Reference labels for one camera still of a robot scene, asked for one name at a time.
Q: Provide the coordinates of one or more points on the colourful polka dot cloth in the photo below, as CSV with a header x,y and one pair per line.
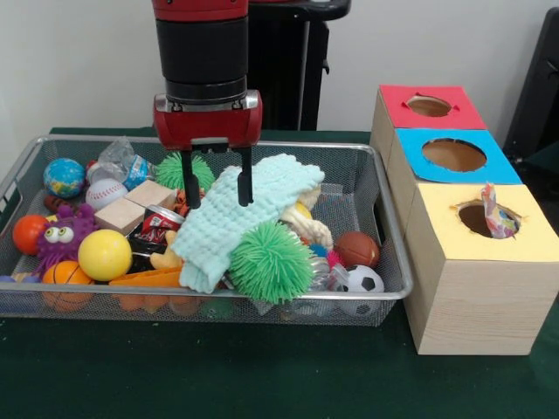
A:
x,y
498,218

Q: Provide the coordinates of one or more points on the blue globe ball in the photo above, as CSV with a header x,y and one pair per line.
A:
x,y
64,178

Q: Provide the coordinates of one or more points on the black and white soccer ball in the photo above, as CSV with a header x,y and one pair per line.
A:
x,y
362,281

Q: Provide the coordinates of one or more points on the white toy baseball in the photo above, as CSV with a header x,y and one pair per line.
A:
x,y
106,194

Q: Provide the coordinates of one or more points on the yellow smooth ball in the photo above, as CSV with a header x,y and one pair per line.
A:
x,y
105,255

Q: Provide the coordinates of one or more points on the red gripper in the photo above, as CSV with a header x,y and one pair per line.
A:
x,y
209,126

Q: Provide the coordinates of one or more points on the orange toy basketball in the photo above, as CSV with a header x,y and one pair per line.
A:
x,y
67,274

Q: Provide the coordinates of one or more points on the cream knitted cloth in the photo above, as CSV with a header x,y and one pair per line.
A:
x,y
314,227

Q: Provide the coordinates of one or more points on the black upright panel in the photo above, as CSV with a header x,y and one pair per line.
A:
x,y
537,87

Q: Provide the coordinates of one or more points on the brown toy football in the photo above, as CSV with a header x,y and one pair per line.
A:
x,y
357,249

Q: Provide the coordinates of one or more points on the red orange ball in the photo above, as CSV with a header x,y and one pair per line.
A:
x,y
28,233

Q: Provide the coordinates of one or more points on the dark green table cloth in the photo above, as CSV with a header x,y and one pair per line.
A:
x,y
218,375

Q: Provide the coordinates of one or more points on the light blue cloth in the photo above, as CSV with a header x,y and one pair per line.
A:
x,y
222,227

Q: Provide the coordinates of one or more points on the purple furry monster toy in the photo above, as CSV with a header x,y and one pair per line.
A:
x,y
63,238

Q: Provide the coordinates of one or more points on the silver mesh bin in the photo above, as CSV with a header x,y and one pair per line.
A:
x,y
218,301

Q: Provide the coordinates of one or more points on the green spiky rubber ball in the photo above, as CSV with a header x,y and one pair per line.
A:
x,y
172,170
271,262

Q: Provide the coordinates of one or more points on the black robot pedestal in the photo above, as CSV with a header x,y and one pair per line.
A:
x,y
284,65

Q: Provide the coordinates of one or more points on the wooden box with three holes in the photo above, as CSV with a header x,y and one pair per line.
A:
x,y
471,305

